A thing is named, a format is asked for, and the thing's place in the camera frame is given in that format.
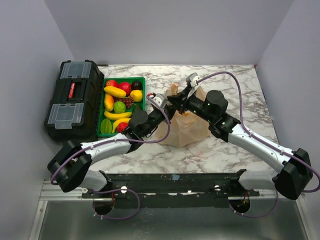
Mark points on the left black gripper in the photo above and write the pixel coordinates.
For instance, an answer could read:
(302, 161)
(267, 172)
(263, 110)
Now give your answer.
(169, 112)

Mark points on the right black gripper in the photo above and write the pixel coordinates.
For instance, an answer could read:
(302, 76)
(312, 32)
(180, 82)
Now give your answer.
(180, 99)

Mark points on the orange plastic bag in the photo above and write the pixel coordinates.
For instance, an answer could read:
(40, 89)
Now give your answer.
(185, 129)

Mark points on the orange green fake mango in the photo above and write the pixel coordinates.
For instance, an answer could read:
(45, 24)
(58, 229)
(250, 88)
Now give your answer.
(108, 102)

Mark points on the red fake apple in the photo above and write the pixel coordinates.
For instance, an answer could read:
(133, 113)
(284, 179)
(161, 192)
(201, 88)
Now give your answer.
(111, 83)

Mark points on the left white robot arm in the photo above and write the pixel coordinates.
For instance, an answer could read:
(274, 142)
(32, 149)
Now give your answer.
(70, 167)

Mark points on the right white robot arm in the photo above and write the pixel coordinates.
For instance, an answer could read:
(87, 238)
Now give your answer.
(291, 172)

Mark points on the dark green fake avocado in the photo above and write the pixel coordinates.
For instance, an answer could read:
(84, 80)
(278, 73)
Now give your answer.
(137, 107)

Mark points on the yellow fake pear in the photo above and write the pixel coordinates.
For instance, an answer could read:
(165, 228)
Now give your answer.
(137, 95)

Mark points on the red fake strawberry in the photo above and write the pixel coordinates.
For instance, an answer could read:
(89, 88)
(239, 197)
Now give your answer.
(122, 126)

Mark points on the dark purple fake plum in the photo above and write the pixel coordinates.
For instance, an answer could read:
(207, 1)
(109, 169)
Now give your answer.
(136, 85)

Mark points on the light green fake fruit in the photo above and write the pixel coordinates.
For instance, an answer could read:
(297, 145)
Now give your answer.
(119, 107)

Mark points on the red fake pomegranate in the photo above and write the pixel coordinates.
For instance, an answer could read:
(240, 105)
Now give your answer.
(126, 87)

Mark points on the yellow fake banana lower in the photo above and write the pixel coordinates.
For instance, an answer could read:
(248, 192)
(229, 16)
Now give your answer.
(117, 116)

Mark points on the yellow fake banana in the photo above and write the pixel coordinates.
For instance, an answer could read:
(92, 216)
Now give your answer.
(117, 116)
(115, 92)

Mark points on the green fake starfruit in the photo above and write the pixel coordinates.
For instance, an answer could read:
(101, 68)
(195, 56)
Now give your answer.
(106, 126)

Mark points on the green plastic basket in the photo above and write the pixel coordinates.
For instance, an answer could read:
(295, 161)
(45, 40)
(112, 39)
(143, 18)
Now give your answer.
(102, 109)

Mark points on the blue tape piece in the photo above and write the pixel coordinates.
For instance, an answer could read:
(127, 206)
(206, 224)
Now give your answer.
(175, 177)

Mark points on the black tool box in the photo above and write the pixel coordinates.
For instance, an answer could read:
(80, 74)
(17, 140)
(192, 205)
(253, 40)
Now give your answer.
(74, 107)

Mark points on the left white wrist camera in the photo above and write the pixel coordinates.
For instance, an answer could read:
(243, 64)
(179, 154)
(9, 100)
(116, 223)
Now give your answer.
(159, 100)

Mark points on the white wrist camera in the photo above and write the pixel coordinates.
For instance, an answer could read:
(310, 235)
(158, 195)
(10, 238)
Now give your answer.
(192, 80)
(159, 100)

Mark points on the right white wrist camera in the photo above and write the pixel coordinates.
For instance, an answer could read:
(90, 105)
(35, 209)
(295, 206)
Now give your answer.
(192, 80)

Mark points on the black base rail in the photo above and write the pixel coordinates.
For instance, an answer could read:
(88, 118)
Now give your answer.
(126, 190)

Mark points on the aluminium frame rail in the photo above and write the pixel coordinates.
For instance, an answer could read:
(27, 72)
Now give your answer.
(54, 193)

